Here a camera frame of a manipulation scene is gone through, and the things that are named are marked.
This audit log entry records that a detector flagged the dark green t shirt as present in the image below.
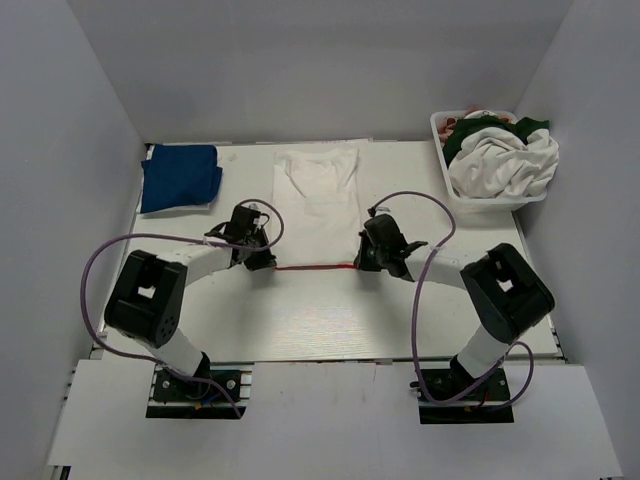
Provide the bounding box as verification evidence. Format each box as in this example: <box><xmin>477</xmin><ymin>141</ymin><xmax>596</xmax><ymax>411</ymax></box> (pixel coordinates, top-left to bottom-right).
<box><xmin>442</xmin><ymin>115</ymin><xmax>550</xmax><ymax>160</ymax></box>

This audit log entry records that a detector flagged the cream white t shirt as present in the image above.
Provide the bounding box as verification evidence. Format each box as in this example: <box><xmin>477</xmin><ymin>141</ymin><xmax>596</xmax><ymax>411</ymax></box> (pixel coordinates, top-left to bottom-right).
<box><xmin>445</xmin><ymin>128</ymin><xmax>559</xmax><ymax>199</ymax></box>

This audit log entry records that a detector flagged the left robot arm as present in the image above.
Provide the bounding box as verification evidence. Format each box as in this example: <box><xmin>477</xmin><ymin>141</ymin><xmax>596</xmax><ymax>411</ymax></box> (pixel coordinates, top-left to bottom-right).
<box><xmin>104</xmin><ymin>204</ymin><xmax>276</xmax><ymax>399</ymax></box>

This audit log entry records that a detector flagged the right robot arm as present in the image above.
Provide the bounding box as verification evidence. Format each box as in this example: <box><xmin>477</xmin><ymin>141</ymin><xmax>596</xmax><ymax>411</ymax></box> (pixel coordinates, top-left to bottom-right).
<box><xmin>354</xmin><ymin>214</ymin><xmax>555</xmax><ymax>399</ymax></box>

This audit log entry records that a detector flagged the folded blue t shirt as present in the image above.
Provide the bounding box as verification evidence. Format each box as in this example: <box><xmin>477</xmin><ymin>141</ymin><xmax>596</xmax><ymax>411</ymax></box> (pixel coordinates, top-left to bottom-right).
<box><xmin>139</xmin><ymin>144</ymin><xmax>223</xmax><ymax>214</ymax></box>

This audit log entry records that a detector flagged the white plastic laundry basket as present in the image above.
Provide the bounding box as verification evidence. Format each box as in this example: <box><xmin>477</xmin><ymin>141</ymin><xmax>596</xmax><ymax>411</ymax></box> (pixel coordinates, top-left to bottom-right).
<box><xmin>430</xmin><ymin>110</ymin><xmax>547</xmax><ymax>214</ymax></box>

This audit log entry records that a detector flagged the pink garment in basket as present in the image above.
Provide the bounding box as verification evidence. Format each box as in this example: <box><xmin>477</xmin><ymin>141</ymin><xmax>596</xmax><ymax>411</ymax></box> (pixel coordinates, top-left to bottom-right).
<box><xmin>437</xmin><ymin>106</ymin><xmax>515</xmax><ymax>145</ymax></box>

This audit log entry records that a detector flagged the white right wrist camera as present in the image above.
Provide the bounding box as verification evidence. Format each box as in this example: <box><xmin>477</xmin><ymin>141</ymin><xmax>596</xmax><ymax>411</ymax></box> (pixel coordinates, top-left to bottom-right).
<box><xmin>367</xmin><ymin>202</ymin><xmax>390</xmax><ymax>218</ymax></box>

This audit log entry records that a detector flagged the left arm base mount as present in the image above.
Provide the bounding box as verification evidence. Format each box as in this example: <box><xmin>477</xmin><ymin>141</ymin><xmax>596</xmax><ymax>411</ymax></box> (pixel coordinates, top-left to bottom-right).
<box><xmin>146</xmin><ymin>364</ymin><xmax>253</xmax><ymax>420</ymax></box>

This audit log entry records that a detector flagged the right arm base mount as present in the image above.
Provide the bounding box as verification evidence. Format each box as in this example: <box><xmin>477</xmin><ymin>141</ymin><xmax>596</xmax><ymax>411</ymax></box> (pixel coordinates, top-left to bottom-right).
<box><xmin>409</xmin><ymin>368</ymin><xmax>514</xmax><ymax>425</ymax></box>

